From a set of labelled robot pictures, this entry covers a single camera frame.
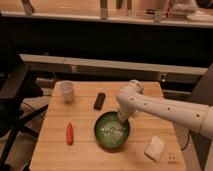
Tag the orange toy carrot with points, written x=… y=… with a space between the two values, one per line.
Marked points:
x=69 y=134

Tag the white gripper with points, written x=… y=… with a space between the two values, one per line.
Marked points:
x=124 y=113

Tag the white paper cup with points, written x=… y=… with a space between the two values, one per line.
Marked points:
x=67 y=90

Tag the green ceramic bowl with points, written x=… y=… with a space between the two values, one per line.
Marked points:
x=110 y=132

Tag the black rectangular block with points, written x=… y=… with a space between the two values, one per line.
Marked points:
x=99 y=101

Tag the black tripod stand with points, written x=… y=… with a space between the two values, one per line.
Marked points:
x=16 y=84

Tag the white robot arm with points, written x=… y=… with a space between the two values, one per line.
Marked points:
x=196 y=117

